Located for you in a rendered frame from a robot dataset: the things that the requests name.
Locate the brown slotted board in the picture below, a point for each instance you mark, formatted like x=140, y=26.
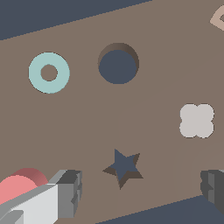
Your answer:
x=157, y=116

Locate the pale grey clover piece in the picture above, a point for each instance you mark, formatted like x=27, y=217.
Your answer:
x=197, y=120

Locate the pink cylinder piece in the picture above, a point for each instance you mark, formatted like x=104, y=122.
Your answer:
x=20, y=183

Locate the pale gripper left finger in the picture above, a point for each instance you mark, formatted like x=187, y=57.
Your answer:
x=46, y=198

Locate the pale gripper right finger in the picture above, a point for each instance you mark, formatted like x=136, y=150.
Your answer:
x=215, y=186

